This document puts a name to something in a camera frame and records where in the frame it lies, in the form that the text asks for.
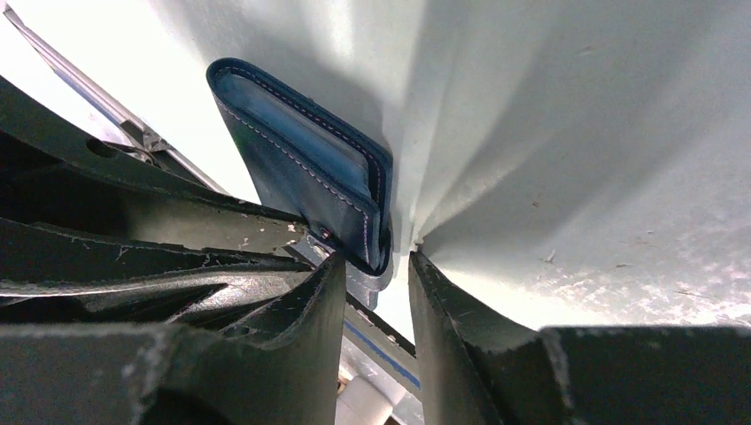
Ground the blue card holder wallet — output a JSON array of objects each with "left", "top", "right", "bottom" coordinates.
[{"left": 205, "top": 58, "right": 393, "bottom": 309}]

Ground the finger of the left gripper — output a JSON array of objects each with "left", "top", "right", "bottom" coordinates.
[
  {"left": 1, "top": 219, "right": 313, "bottom": 326},
  {"left": 1, "top": 81, "right": 307, "bottom": 255}
]

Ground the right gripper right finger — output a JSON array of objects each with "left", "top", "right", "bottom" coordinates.
[{"left": 408, "top": 252, "right": 750, "bottom": 424}]

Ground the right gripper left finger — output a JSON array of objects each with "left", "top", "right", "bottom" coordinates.
[{"left": 1, "top": 255, "right": 345, "bottom": 424}]

